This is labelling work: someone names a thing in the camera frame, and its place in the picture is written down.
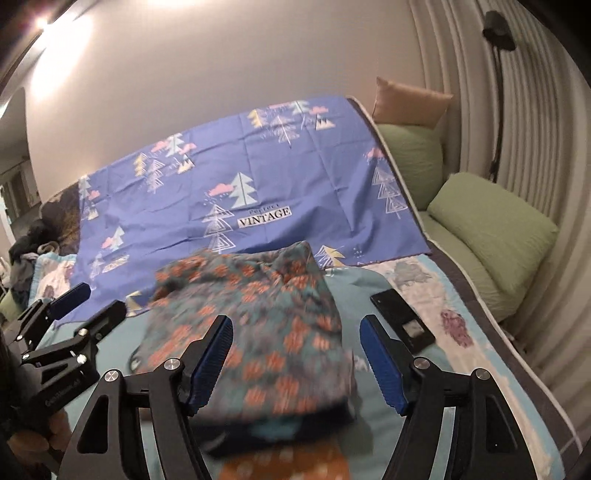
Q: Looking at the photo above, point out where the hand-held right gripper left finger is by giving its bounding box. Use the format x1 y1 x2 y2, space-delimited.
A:
58 315 234 480

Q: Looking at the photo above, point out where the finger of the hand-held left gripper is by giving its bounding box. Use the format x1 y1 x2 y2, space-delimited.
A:
22 300 128 371
18 282 92 343

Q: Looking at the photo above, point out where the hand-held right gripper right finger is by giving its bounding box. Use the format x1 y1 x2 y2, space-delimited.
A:
359 315 539 480

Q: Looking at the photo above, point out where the floral print garment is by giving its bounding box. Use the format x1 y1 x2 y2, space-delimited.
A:
129 240 358 416

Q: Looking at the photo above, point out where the pile of dark clothes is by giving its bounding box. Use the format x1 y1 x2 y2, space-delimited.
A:
9 222 61 288

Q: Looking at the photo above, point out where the person's left hand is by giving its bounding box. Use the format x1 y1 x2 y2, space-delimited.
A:
10 412 71 463

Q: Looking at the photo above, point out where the black phone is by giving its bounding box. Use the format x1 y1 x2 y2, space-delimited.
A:
370 288 437 355

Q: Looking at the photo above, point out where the green cushion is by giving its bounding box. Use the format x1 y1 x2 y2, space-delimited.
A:
0 295 28 325

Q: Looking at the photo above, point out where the dark patterned blanket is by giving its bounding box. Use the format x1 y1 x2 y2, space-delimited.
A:
39 187 84 250

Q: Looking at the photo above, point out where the folded navy star garment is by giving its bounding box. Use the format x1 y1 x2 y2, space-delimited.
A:
198 394 362 459

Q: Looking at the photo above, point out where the folded coral garment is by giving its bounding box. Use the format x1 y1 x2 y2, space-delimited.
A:
217 445 356 480

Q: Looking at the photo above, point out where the green pillow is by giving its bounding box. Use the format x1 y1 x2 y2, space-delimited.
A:
376 124 446 210
427 173 559 296

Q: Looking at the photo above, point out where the blue tree print sheet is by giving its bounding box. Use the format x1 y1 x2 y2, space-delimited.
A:
76 95 432 324

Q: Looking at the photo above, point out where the beige pillow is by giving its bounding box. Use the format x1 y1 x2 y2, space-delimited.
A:
373 76 454 130

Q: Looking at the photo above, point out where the black floor lamp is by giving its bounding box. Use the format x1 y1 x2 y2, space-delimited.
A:
482 10 517 183

